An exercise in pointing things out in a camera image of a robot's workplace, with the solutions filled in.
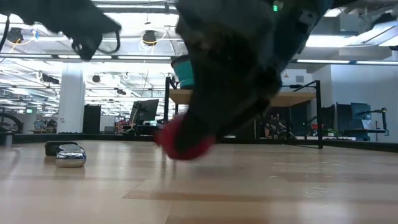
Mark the wooden shelf with black legs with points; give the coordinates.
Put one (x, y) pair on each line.
(298, 99)

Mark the red toy pomegranate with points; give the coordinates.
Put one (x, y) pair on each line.
(169, 146)

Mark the dark background monitor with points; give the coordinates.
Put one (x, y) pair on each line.
(146, 110)

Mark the black cabinet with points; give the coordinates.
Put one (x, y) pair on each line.
(91, 119)

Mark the dark blue monitor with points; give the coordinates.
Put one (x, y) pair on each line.
(360, 112)

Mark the linear ceiling light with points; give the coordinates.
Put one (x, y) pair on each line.
(140, 57)
(342, 61)

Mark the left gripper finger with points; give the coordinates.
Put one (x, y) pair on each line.
(90, 37)

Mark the white column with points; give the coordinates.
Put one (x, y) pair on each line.
(71, 99)

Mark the blue collapsible bowl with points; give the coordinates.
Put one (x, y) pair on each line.
(185, 73)

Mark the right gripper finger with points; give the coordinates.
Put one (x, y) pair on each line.
(199, 133)

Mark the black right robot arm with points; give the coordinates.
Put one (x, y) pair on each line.
(292, 37)

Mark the black round ceiling device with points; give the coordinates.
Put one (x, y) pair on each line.
(96, 78)

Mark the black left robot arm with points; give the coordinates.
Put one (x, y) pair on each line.
(11, 9)

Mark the grey cylindrical post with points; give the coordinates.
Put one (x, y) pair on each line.
(7, 140)

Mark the person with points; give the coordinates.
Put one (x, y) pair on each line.
(275, 127)

